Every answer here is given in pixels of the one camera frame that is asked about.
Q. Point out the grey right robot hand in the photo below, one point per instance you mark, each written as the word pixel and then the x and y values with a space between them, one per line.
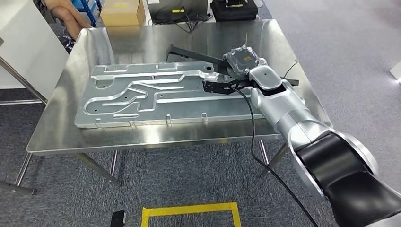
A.
pixel 242 59

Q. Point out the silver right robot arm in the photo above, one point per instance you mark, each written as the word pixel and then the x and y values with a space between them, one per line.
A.
pixel 291 106

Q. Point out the brown cardboard box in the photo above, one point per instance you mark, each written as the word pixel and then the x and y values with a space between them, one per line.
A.
pixel 122 12

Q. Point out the white block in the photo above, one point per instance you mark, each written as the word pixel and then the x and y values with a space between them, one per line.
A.
pixel 396 73

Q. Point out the stainless steel workbench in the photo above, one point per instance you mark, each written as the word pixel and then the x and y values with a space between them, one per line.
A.
pixel 156 137

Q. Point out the black wheeled robot base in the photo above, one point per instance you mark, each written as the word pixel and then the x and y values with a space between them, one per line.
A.
pixel 117 219

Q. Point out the person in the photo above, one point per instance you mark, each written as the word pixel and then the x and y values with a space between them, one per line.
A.
pixel 69 18

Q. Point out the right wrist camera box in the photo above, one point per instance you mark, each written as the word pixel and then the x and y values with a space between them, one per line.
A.
pixel 219 87

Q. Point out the steel side table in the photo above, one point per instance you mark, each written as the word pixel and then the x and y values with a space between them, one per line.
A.
pixel 15 187

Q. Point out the blue metal rack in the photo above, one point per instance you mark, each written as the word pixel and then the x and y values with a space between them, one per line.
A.
pixel 91 14

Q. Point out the yellow floor tape square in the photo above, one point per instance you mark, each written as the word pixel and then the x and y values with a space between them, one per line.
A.
pixel 188 208

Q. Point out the black plastic frame part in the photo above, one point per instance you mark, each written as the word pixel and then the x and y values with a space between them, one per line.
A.
pixel 194 55

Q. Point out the stamped silver metal panel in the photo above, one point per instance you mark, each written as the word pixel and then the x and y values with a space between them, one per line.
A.
pixel 188 109

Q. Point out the white board panel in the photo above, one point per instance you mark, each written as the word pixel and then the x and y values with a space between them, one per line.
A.
pixel 31 47

